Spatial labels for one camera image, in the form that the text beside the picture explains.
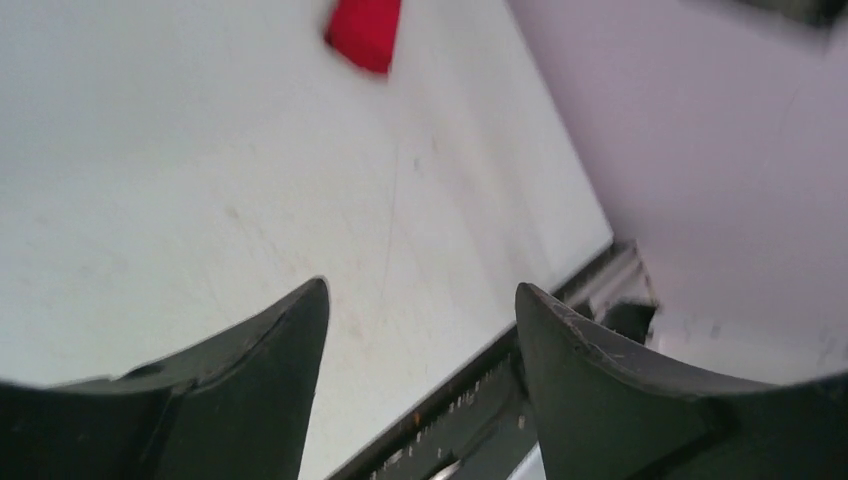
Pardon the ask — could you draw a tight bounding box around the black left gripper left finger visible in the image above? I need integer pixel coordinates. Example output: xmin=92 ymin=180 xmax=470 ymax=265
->
xmin=1 ymin=277 xmax=330 ymax=479

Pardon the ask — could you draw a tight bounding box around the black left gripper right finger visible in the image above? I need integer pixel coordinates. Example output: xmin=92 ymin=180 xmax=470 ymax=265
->
xmin=515 ymin=283 xmax=847 ymax=479

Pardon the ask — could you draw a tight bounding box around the red cloth napkin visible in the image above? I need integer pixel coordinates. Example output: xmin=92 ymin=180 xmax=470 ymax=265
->
xmin=324 ymin=0 xmax=402 ymax=77

